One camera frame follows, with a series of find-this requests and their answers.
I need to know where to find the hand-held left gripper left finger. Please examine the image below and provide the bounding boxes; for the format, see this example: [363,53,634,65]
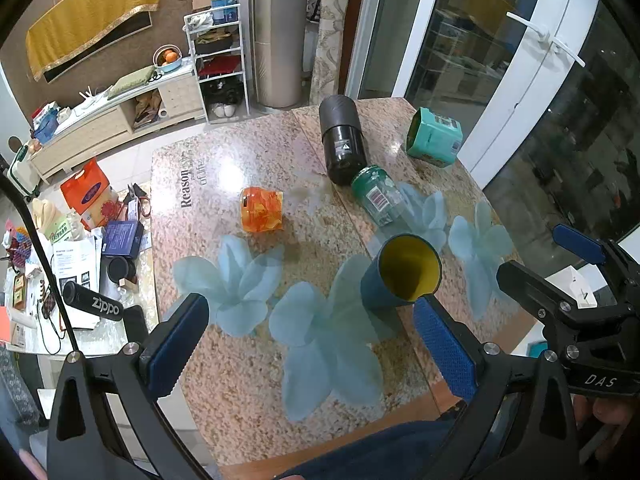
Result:
[46,292,216,480]

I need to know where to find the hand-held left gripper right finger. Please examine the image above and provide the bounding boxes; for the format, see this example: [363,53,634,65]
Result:
[413,296,582,480]

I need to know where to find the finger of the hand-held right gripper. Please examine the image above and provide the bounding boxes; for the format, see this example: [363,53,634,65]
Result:
[552,223,640,311]
[496,259,634,347]

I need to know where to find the blue cup with yellow inside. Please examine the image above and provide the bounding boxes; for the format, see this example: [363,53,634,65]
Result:
[360,233,443,311]

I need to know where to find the person's right hand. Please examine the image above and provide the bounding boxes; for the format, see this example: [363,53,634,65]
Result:
[571,393,637,463]

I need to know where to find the white small box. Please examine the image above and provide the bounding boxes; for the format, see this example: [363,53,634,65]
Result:
[544,266,598,309]

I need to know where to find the black long box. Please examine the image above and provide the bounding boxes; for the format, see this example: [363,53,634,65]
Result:
[62,280,124,322]

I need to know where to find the dark blue box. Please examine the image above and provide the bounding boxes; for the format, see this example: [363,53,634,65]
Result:
[101,220,145,257]

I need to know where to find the white printed paper sheet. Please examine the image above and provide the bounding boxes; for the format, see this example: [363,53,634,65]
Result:
[50,237,103,331]

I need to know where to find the orange plastic packet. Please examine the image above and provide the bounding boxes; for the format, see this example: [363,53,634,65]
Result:
[240,186,284,234]

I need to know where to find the grey patterned cloth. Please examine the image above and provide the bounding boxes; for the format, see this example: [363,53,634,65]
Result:
[0,347,48,461]

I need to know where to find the green glass jar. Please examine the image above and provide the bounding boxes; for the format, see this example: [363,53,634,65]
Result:
[350,165,408,228]

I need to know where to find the orange paper bag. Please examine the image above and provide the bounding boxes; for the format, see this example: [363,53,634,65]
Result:
[60,158,121,231]

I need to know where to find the teal box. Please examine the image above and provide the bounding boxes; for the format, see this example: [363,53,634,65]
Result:
[405,107,463,166]

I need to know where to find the white and green case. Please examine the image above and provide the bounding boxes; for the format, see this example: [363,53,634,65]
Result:
[7,144,42,197]

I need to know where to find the white low cabinet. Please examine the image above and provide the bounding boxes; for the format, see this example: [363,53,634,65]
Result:
[29,62,207,184]

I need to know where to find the black cylindrical flask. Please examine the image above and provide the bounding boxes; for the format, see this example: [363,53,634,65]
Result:
[318,95,368,186]

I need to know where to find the green cushion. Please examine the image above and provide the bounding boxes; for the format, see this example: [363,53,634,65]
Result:
[107,65,157,99]

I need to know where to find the white metal shelf rack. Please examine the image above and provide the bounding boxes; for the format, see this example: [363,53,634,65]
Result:
[183,2,251,124]

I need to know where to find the bowl of oranges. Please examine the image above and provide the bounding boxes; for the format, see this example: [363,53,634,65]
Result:
[153,44,183,70]

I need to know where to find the patterned curtain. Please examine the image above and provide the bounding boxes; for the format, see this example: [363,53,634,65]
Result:
[309,0,370,104]

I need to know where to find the grey tower air conditioner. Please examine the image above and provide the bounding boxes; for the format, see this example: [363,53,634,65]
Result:
[248,0,312,109]

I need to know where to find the blue and white bucket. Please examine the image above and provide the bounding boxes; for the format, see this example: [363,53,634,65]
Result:
[210,0,239,25]

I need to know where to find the yellow cloth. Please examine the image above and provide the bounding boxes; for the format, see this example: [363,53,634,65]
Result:
[25,0,160,82]

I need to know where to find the red handled scissors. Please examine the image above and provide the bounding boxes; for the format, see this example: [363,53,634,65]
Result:
[127,183,152,219]

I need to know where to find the black cable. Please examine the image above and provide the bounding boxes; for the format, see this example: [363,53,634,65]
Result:
[0,167,83,356]

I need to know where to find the white window handle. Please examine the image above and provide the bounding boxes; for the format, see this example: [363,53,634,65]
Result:
[506,11,586,67]

